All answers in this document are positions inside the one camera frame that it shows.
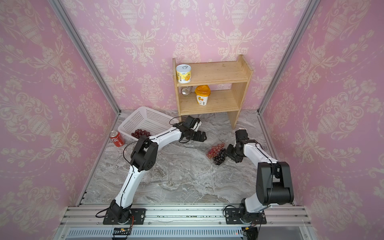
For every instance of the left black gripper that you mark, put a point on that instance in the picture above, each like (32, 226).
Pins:
(198, 138)

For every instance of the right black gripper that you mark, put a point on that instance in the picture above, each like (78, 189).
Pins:
(229, 149)

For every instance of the black grape bunch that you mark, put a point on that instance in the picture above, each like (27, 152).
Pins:
(220, 157)

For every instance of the clear plastic container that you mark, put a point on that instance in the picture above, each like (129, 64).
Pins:
(223, 148)

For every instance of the light red grape bunch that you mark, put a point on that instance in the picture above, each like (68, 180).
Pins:
(214, 150)

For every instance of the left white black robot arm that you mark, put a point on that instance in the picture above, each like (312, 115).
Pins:
(143, 158)

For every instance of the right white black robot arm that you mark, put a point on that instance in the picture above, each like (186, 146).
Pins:
(274, 182)

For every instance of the small glass jar on shelf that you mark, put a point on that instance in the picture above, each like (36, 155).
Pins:
(186, 90)

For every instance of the white plastic basket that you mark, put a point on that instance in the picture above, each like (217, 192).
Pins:
(159, 125)

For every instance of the orange lid white cup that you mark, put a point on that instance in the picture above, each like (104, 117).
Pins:
(202, 94)

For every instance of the wooden two-tier shelf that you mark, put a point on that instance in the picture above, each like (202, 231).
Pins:
(237, 73)

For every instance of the dark red grape bunch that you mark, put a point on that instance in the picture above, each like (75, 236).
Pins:
(139, 133)

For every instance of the yellow white can on shelf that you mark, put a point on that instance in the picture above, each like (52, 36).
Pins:
(183, 73)

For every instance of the red soda can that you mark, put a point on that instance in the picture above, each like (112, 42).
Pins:
(116, 138)

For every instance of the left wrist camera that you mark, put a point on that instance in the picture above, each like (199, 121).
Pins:
(192, 123)

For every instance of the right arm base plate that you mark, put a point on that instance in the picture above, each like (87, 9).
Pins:
(235, 216)

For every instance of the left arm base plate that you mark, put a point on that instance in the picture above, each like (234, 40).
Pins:
(135, 217)

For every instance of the aluminium rail frame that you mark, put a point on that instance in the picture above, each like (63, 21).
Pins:
(185, 222)

